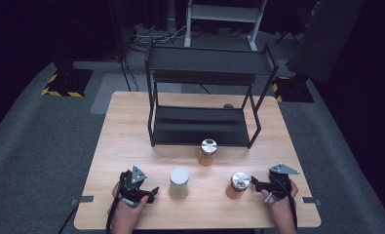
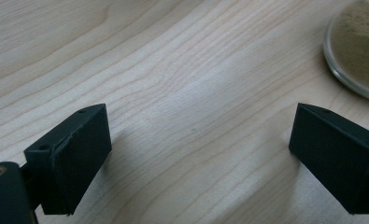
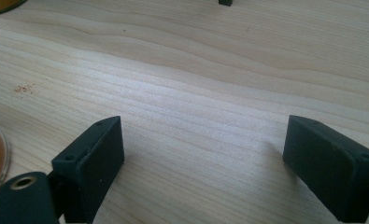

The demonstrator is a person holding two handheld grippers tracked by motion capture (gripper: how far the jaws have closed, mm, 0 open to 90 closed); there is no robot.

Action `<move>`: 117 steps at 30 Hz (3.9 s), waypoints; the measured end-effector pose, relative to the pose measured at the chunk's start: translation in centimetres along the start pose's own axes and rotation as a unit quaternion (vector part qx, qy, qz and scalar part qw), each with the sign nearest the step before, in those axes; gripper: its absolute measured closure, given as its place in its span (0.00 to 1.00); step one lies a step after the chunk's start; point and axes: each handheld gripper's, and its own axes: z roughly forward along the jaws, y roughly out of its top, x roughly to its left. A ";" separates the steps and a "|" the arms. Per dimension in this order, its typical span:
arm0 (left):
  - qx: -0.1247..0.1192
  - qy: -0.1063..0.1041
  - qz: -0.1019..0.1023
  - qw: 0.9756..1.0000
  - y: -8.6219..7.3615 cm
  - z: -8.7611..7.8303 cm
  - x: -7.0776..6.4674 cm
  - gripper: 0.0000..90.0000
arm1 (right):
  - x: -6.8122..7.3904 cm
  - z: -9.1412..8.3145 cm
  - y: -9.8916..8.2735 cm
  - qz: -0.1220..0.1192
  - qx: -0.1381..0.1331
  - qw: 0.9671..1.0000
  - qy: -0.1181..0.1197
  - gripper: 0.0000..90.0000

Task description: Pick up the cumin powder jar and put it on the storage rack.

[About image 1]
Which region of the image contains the black floor cable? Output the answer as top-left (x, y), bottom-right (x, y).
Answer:
top-left (119, 55), bottom-right (140, 93)

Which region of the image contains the silver lid orange spice jar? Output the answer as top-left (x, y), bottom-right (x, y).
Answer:
top-left (225, 172), bottom-right (251, 201)

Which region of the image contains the grey table clamp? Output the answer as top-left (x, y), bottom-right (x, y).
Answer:
top-left (69, 195), bottom-right (95, 207)
top-left (301, 196), bottom-right (323, 207)

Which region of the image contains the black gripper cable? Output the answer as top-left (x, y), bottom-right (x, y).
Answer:
top-left (104, 194), bottom-right (121, 234)
top-left (277, 178), bottom-right (299, 230)

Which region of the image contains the white cylindrical cup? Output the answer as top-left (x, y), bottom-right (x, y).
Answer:
top-left (168, 166), bottom-right (191, 201)

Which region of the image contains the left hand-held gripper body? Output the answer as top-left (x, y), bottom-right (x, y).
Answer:
top-left (118, 165), bottom-right (150, 210)

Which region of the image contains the bundle of floor cables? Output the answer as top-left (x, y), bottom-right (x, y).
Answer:
top-left (128, 22), bottom-right (189, 53)

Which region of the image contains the black base with hazard tape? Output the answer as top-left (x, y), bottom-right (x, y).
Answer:
top-left (40, 67), bottom-right (95, 98)
top-left (272, 75), bottom-right (315, 104)

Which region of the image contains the silver lid yellow spice jar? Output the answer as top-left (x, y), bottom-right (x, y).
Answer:
top-left (198, 138), bottom-right (218, 168)

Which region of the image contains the person's left hand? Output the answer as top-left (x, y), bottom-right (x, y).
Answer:
top-left (111, 181), bottom-right (150, 226)

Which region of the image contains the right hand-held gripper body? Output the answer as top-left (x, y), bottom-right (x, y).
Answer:
top-left (263, 162), bottom-right (301, 208)

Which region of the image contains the white metal stand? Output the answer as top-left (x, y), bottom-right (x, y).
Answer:
top-left (183, 0), bottom-right (269, 52)

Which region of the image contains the person's right hand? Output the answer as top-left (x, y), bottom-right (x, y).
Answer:
top-left (260, 179), bottom-right (300, 223)

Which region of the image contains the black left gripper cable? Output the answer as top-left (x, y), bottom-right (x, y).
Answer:
top-left (104, 194), bottom-right (121, 234)

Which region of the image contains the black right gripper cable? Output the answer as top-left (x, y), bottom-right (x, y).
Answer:
top-left (277, 178), bottom-right (299, 230)

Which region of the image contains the dark tilted panel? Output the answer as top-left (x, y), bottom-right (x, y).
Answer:
top-left (285, 0), bottom-right (367, 85)

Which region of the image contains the black two-tier metal rack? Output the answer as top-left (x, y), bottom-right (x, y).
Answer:
top-left (143, 38), bottom-right (280, 150)

